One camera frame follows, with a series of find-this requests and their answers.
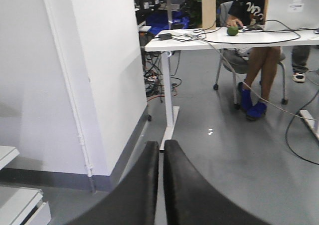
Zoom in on cardboard box on desk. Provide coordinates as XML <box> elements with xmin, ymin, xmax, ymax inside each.
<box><xmin>201</xmin><ymin>0</ymin><xmax>216</xmax><ymax>30</ymax></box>

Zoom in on white office desk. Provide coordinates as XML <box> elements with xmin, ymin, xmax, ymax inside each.
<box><xmin>145</xmin><ymin>27</ymin><xmax>319</xmax><ymax>151</ymax></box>

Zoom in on grey office chair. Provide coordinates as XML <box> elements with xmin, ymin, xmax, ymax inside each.
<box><xmin>213</xmin><ymin>1</ymin><xmax>288</xmax><ymax>110</ymax></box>

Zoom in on black power brick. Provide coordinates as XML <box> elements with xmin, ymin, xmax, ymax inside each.
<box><xmin>158</xmin><ymin>33</ymin><xmax>172</xmax><ymax>40</ymax></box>

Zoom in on white store shelving unit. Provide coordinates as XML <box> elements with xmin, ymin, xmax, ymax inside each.
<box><xmin>0</xmin><ymin>145</ymin><xmax>52</xmax><ymax>225</ymax></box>

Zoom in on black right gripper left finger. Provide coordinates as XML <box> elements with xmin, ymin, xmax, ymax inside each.
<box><xmin>69</xmin><ymin>141</ymin><xmax>159</xmax><ymax>225</ymax></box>

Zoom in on silver laptop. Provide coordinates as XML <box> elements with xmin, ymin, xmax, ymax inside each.
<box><xmin>264</xmin><ymin>0</ymin><xmax>319</xmax><ymax>31</ymax></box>

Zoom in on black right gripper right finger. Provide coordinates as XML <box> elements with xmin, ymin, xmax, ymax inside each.
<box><xmin>163</xmin><ymin>140</ymin><xmax>266</xmax><ymax>225</ymax></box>

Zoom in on seated person black shirt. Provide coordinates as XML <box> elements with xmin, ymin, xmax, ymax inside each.
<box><xmin>226</xmin><ymin>0</ymin><xmax>281</xmax><ymax>121</ymax></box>

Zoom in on green avocado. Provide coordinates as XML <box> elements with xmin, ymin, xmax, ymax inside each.
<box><xmin>226</xmin><ymin>26</ymin><xmax>239</xmax><ymax>36</ymax></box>

